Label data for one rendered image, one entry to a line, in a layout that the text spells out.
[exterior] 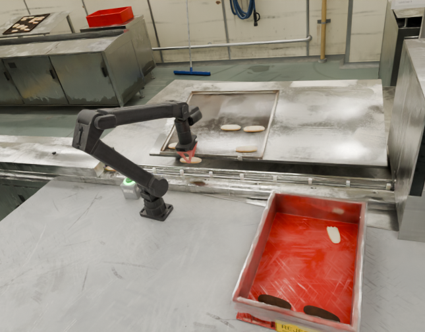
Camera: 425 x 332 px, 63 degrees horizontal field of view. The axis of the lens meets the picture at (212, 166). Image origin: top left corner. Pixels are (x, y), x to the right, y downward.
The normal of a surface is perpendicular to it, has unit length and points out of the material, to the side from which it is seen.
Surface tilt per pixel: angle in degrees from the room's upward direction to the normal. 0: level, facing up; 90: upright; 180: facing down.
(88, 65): 90
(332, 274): 0
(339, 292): 0
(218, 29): 90
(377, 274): 0
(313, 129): 10
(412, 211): 90
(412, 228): 90
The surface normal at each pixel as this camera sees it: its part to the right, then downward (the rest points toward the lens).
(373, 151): -0.21, -0.69
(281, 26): -0.30, 0.59
